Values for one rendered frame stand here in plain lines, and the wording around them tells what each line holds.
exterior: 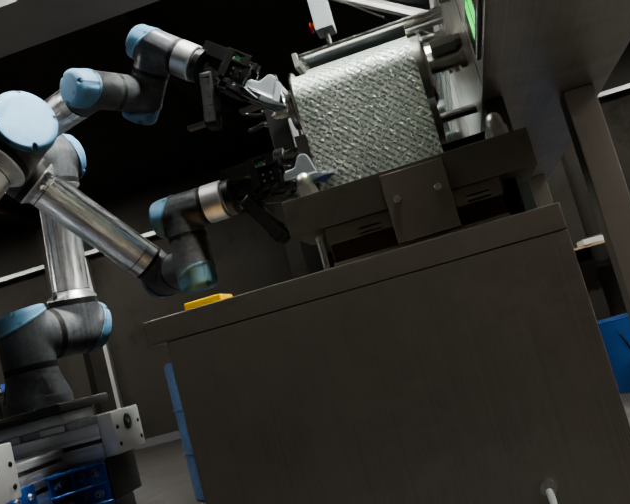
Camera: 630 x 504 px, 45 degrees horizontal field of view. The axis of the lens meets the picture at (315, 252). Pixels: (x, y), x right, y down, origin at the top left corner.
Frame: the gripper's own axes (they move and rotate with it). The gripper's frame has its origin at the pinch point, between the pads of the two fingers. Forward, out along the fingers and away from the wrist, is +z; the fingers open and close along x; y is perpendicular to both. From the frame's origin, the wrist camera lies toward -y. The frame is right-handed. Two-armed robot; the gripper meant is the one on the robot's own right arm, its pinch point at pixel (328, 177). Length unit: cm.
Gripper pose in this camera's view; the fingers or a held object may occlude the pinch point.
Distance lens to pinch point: 142.2
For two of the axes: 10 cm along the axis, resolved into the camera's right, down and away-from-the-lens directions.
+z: 9.4, -2.8, -1.8
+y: -2.6, -9.6, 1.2
